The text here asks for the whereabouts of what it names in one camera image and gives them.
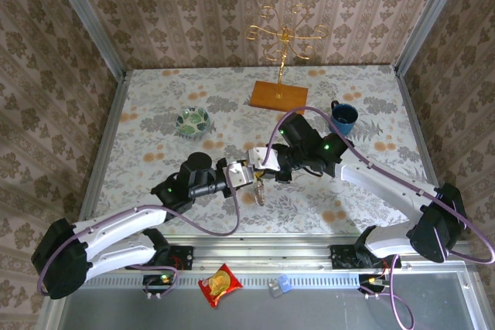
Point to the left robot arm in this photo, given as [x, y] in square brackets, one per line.
[116, 222]

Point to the dark blue mug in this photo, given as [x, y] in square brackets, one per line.
[344, 117]

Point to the green leaf pattern bowl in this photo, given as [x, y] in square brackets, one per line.
[192, 121]

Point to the small blue packet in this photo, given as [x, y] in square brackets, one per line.
[285, 283]

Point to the red snack packet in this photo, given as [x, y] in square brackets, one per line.
[219, 284]

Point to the small grey packet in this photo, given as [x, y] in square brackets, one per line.
[274, 290]

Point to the grey metal tray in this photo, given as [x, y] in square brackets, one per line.
[309, 310]

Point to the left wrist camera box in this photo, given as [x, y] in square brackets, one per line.
[240, 175]

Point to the aluminium frame cross rail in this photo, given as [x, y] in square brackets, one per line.
[263, 256]

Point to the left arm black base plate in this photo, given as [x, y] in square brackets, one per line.
[185, 257]

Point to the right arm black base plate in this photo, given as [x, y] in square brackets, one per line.
[339, 259]

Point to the aluminium table side rail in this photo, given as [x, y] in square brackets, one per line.
[417, 125]
[112, 121]

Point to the aluminium frame corner post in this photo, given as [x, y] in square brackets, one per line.
[85, 17]
[429, 17]

